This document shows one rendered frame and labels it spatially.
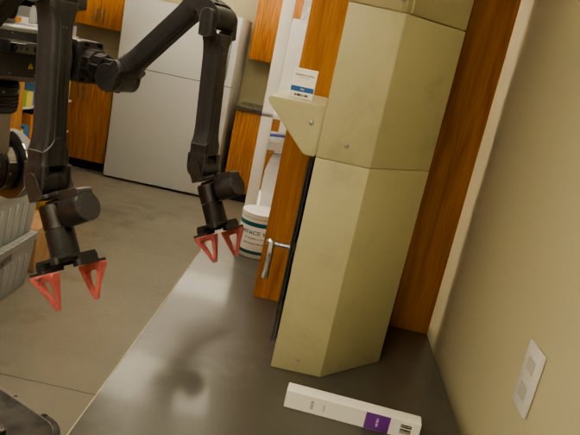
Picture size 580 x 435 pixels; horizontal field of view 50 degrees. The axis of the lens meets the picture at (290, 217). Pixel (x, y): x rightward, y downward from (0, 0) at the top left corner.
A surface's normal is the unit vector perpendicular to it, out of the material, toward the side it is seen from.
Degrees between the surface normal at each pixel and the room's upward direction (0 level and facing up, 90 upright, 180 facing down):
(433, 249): 90
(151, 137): 90
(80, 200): 60
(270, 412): 0
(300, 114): 90
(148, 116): 90
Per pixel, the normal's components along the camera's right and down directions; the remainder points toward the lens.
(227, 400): 0.20, -0.95
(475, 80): -0.07, 0.25
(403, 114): 0.64, 0.32
